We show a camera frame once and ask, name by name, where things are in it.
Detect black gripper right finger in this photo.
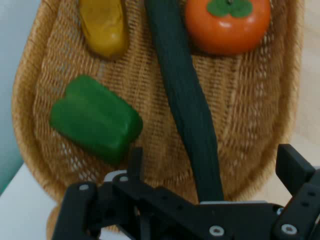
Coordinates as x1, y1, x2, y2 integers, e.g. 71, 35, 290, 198
271, 143, 320, 240

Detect woven wicker basket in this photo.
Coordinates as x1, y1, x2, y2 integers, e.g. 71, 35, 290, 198
11, 0, 305, 240

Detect dark green cucumber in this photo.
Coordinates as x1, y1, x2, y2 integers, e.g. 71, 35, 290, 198
144, 0, 225, 204

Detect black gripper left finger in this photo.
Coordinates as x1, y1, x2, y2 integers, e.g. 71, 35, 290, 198
51, 146, 151, 240

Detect orange persimmon with green leaf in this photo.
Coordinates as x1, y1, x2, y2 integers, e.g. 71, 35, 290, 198
184, 0, 272, 56

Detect green bell pepper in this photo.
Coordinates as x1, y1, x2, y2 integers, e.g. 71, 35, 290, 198
49, 74, 144, 165

